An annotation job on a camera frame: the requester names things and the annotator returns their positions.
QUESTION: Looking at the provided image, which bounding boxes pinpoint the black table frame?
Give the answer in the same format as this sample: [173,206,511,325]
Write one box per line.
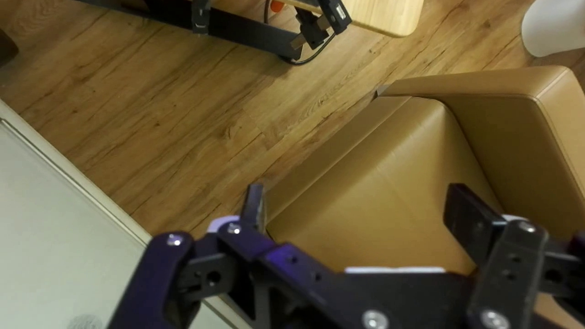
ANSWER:
[78,0,306,62]

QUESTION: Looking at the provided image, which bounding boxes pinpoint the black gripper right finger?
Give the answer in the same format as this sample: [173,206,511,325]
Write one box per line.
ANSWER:
[442,181,585,329]

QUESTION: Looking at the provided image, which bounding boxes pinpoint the black table clamp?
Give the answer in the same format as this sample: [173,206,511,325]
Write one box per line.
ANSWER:
[189,0,211,34]
[296,0,354,51]

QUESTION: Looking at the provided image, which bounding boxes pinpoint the light wooden table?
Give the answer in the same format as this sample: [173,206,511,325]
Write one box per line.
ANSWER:
[339,0,425,38]

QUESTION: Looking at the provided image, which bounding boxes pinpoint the tan cardboard box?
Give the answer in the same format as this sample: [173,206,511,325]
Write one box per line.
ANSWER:
[263,64,585,329]

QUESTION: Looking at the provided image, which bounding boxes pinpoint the white woven laundry basket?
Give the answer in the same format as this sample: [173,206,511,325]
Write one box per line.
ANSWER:
[520,0,585,60]

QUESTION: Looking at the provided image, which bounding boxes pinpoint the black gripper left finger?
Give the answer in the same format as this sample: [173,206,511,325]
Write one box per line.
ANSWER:
[107,181,367,329]

